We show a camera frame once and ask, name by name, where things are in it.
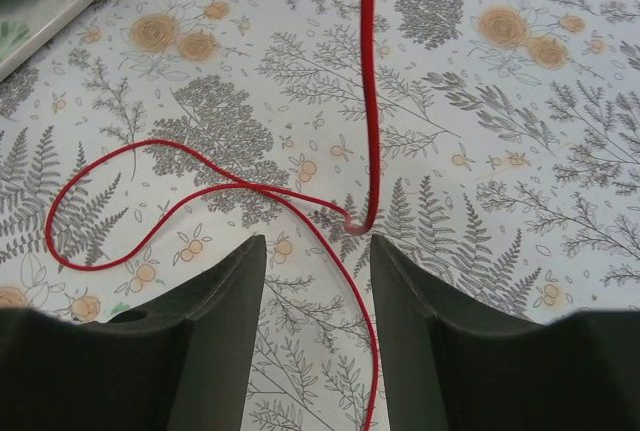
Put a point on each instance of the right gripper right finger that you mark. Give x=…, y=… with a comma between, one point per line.
x=451, y=362

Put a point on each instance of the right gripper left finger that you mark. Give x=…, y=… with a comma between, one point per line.
x=178, y=362

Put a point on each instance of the floral tablecloth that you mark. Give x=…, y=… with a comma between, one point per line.
x=149, y=138

